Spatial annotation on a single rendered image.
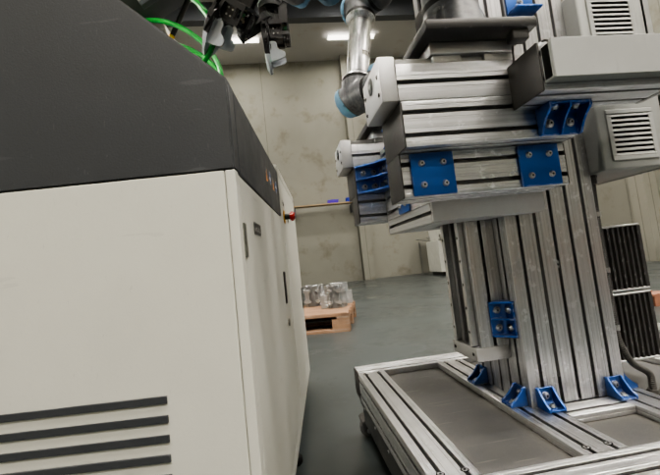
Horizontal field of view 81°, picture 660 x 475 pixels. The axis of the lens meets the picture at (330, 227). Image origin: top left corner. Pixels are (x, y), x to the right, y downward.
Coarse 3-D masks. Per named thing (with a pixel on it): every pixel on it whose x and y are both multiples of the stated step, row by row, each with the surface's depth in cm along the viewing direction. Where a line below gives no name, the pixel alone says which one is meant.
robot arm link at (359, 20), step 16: (352, 0) 149; (368, 0) 145; (352, 16) 148; (368, 16) 148; (352, 32) 147; (368, 32) 147; (352, 48) 144; (368, 48) 146; (352, 64) 142; (368, 64) 144; (352, 80) 138; (336, 96) 142; (352, 96) 137; (352, 112) 141
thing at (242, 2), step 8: (216, 0) 93; (224, 0) 93; (232, 0) 92; (240, 0) 94; (248, 0) 92; (256, 0) 94; (224, 8) 94; (232, 8) 93; (240, 8) 92; (248, 8) 93; (224, 16) 94; (232, 16) 93; (240, 16) 92; (248, 16) 96; (256, 16) 97; (232, 24) 93; (240, 24) 94; (248, 24) 97; (248, 32) 99
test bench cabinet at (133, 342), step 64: (64, 192) 65; (128, 192) 65; (192, 192) 65; (0, 256) 64; (64, 256) 64; (128, 256) 64; (192, 256) 64; (0, 320) 63; (64, 320) 63; (128, 320) 63; (192, 320) 63; (0, 384) 62; (64, 384) 62; (128, 384) 62; (192, 384) 62; (256, 384) 64; (0, 448) 61; (64, 448) 61; (128, 448) 61; (192, 448) 61; (256, 448) 61
